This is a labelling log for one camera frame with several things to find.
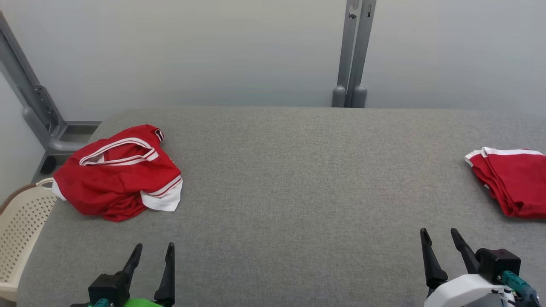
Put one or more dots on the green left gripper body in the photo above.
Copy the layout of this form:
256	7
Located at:
136	303

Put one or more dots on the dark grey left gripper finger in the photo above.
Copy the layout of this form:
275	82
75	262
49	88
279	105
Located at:
133	262
167	281

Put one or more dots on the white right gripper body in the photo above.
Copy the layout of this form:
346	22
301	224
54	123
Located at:
460	292

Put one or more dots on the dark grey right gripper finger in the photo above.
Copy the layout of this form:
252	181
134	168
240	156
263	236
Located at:
467	253
433	266

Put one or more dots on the red jersey shirt white sleeves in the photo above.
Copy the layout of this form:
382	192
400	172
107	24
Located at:
111	183

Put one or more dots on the red shorts white stripe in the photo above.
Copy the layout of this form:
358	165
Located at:
516	179

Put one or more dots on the cream plastic laundry basket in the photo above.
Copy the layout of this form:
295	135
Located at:
21	230

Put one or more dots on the black castor wheel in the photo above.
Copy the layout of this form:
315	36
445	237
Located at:
49	165

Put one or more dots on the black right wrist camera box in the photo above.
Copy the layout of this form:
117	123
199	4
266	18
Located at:
497	262

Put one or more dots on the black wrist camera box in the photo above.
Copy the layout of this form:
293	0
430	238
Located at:
106	290
497	262

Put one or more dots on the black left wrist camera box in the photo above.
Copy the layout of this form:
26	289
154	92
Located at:
106	290

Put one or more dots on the grey metal slanted frame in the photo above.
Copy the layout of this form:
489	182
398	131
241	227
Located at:
36	106

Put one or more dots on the grey metal double post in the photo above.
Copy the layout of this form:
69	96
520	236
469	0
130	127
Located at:
352	51

